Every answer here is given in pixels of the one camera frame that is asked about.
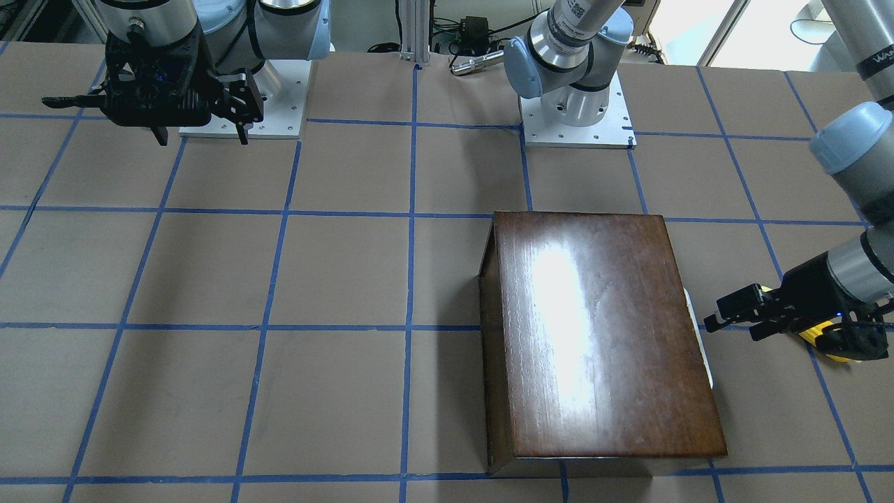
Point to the black power adapter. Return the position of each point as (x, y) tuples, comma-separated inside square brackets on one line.
[(473, 30)]

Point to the yellow toy corn cob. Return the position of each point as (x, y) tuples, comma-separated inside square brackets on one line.
[(817, 314)]

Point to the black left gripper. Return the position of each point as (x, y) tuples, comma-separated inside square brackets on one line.
[(804, 286)]

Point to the wooden drawer with white handle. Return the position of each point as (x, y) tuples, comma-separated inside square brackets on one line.
[(699, 338)]

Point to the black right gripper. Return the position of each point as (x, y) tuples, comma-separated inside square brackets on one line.
[(236, 102)]

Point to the dark wooden drawer cabinet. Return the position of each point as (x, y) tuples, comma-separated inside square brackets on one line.
[(591, 365)]

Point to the aluminium extrusion post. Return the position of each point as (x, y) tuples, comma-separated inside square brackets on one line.
[(414, 31)]

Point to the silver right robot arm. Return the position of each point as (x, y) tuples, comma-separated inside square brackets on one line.
[(230, 69)]

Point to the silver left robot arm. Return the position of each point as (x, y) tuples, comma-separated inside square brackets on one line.
[(724, 154)]

